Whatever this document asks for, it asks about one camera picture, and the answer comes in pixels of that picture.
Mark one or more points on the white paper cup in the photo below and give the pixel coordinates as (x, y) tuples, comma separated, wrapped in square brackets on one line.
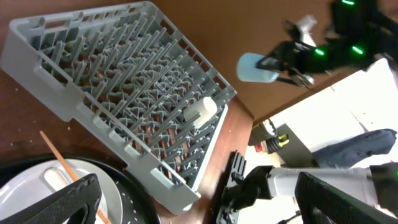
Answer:
[(206, 108)]

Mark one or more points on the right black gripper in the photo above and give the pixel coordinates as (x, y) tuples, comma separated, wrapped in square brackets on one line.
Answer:
[(289, 56)]

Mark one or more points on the white plastic fork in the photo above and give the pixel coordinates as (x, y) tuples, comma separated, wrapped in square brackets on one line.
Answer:
[(55, 178)]

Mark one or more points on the grey plastic dishwasher rack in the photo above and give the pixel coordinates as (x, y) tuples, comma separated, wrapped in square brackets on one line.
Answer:
[(126, 74)]

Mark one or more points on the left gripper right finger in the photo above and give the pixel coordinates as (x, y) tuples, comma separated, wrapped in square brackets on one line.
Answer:
[(320, 202)]

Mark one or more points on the light blue plastic cup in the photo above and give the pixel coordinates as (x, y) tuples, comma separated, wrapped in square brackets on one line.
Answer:
[(247, 70)]

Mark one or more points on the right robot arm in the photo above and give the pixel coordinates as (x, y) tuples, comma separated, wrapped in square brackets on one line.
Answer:
[(358, 33)]

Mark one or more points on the grey round plate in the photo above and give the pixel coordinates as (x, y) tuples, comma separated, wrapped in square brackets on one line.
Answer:
[(29, 187)]

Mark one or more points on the wooden chopstick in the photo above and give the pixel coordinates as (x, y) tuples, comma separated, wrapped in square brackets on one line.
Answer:
[(70, 172)]

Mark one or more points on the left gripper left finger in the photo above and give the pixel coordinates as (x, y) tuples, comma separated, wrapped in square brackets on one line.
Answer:
[(75, 203)]

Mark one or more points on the round black serving tray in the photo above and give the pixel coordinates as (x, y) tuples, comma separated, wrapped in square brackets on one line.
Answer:
[(137, 205)]

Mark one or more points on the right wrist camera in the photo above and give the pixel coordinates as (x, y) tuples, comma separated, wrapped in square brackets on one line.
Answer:
[(300, 30)]

